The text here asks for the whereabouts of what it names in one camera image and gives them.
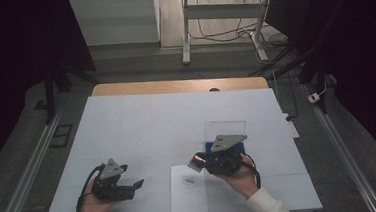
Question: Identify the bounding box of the black stand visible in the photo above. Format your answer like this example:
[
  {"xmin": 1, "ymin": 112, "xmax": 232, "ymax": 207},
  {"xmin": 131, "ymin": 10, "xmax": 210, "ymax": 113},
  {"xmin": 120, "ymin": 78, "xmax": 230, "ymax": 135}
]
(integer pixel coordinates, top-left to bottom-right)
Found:
[{"xmin": 40, "ymin": 56, "xmax": 105, "ymax": 126}]

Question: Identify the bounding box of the white desk frame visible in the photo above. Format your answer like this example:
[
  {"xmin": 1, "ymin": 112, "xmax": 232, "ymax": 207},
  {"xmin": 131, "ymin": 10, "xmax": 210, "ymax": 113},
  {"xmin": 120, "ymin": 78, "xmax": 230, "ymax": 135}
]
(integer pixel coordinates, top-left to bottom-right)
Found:
[{"xmin": 178, "ymin": 0, "xmax": 278, "ymax": 67}]

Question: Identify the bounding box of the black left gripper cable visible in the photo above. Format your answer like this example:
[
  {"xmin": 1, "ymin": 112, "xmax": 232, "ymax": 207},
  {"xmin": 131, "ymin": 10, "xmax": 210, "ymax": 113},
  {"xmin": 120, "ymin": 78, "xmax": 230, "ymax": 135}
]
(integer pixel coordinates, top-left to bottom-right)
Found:
[{"xmin": 72, "ymin": 164, "xmax": 109, "ymax": 212}]

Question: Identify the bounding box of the white table cover board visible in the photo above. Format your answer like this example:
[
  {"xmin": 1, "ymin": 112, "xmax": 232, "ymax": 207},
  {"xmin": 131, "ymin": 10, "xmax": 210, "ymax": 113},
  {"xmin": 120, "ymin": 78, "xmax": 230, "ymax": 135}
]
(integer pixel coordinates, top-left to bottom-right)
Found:
[{"xmin": 34, "ymin": 80, "xmax": 323, "ymax": 212}]

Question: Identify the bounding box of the black floor socket frame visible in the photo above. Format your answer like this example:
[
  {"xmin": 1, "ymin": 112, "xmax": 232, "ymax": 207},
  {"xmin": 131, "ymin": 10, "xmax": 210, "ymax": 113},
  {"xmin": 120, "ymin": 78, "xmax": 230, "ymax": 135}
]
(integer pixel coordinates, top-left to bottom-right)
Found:
[{"xmin": 48, "ymin": 123, "xmax": 76, "ymax": 150}]

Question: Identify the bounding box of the white paper sheet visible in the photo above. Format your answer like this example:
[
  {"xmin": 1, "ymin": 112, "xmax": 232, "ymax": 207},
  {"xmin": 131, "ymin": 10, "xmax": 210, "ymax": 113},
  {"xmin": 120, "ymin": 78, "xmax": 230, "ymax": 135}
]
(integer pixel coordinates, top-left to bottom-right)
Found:
[{"xmin": 167, "ymin": 163, "xmax": 210, "ymax": 212}]

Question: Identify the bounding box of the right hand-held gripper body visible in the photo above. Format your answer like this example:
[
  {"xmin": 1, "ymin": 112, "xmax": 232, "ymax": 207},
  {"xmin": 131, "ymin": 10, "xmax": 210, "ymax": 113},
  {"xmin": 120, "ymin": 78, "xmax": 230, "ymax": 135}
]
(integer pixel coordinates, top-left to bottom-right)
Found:
[{"xmin": 200, "ymin": 132, "xmax": 251, "ymax": 177}]

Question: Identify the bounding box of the metal floor rail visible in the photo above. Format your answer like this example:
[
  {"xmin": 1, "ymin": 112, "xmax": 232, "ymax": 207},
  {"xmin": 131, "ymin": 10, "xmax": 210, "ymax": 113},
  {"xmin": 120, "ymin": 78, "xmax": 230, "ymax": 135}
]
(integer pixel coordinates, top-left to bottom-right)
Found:
[
  {"xmin": 302, "ymin": 78, "xmax": 376, "ymax": 212},
  {"xmin": 0, "ymin": 93, "xmax": 75, "ymax": 212}
]

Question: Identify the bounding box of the person's left hand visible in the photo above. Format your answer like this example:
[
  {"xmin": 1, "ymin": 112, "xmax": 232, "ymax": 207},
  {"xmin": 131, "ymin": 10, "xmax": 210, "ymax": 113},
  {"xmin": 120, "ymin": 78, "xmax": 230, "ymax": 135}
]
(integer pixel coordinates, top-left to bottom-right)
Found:
[{"xmin": 77, "ymin": 186, "xmax": 118, "ymax": 212}]

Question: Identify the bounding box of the person's right hand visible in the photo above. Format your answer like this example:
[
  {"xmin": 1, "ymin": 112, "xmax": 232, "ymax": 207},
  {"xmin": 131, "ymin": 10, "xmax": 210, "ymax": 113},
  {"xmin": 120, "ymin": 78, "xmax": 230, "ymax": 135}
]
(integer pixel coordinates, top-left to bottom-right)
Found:
[{"xmin": 213, "ymin": 152, "xmax": 263, "ymax": 202}]

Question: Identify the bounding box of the wooden table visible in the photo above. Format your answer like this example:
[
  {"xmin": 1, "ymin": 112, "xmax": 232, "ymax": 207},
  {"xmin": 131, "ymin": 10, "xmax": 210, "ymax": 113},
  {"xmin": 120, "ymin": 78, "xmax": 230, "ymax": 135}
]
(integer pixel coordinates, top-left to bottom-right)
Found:
[{"xmin": 90, "ymin": 72, "xmax": 270, "ymax": 102}]

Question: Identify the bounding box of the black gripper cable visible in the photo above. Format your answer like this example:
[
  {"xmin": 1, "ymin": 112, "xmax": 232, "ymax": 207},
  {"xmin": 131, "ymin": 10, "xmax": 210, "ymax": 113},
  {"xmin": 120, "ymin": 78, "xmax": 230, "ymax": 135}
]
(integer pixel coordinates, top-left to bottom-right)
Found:
[
  {"xmin": 238, "ymin": 152, "xmax": 263, "ymax": 190},
  {"xmin": 72, "ymin": 164, "xmax": 109, "ymax": 212}
]

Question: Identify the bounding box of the tangle of black floor cables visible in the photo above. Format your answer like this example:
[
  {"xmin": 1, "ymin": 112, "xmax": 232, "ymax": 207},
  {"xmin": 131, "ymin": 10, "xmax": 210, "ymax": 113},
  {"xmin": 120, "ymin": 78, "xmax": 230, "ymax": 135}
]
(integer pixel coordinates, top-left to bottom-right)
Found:
[{"xmin": 187, "ymin": 0, "xmax": 290, "ymax": 59}]

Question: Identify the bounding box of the grey white cabinet panel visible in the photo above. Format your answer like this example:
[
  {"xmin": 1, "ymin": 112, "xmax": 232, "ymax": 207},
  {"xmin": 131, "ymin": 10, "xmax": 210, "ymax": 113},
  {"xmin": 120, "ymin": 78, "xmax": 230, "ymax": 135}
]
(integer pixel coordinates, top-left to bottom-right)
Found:
[{"xmin": 67, "ymin": 0, "xmax": 162, "ymax": 49}]

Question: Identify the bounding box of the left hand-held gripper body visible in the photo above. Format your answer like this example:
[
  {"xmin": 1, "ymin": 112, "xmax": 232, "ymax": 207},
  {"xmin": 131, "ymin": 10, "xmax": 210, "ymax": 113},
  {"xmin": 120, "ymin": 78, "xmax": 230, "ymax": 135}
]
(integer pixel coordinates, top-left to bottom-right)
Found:
[{"xmin": 89, "ymin": 156, "xmax": 137, "ymax": 204}]

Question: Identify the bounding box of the white adapter on cable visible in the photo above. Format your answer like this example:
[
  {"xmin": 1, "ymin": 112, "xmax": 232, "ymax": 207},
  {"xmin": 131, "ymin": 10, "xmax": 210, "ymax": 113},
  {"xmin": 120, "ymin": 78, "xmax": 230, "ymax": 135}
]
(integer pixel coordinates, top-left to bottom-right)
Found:
[{"xmin": 306, "ymin": 82, "xmax": 329, "ymax": 105}]

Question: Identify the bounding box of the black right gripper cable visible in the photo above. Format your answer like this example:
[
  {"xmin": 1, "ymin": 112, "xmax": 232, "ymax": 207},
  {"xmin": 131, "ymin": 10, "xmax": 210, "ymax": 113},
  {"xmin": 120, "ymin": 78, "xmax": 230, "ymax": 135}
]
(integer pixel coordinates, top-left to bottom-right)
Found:
[{"xmin": 238, "ymin": 152, "xmax": 263, "ymax": 190}]

